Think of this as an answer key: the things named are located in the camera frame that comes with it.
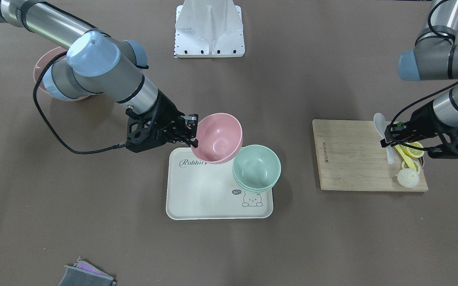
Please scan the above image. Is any black gripper pink-bowl side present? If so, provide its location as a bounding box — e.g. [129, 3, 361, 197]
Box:
[147, 90, 198, 148]

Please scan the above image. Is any black gripper spoon side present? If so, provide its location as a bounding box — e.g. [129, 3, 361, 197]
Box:
[380, 101, 448, 148]

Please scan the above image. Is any white ceramic spoon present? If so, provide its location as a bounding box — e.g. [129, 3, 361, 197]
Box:
[373, 113, 394, 165]

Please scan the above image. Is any small pink bowl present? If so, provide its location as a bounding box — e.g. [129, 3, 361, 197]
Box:
[191, 113, 243, 164]

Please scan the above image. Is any top green bowl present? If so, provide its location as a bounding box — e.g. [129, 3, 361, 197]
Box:
[232, 145, 281, 188]

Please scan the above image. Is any green bowl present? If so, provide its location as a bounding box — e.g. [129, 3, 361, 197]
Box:
[234, 177, 275, 194]
[232, 145, 281, 188]

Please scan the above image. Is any lower green bowl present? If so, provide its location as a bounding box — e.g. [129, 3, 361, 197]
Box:
[234, 177, 275, 194]

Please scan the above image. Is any lemon half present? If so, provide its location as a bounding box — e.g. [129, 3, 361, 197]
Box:
[400, 141, 425, 158]

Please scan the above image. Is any wooden cutting board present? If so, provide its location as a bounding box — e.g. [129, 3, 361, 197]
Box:
[312, 119, 429, 192]

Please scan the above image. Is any white onion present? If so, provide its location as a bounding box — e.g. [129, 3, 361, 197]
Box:
[396, 168, 420, 188]

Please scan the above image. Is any cream rabbit serving tray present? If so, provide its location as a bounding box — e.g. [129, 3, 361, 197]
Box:
[165, 148, 274, 220]

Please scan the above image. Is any grey cleaning cloth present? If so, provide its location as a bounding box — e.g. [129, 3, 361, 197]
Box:
[59, 259, 117, 286]

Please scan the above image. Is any lemon ring slice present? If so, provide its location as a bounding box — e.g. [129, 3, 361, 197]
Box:
[400, 160, 422, 174]

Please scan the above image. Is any black wrist camera pink-bowl side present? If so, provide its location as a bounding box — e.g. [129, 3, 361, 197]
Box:
[125, 107, 167, 153]

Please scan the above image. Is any black wrist camera spoon side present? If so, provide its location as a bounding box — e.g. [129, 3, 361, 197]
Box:
[427, 123, 458, 159]

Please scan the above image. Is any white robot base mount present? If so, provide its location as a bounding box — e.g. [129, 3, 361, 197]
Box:
[173, 0, 245, 58]

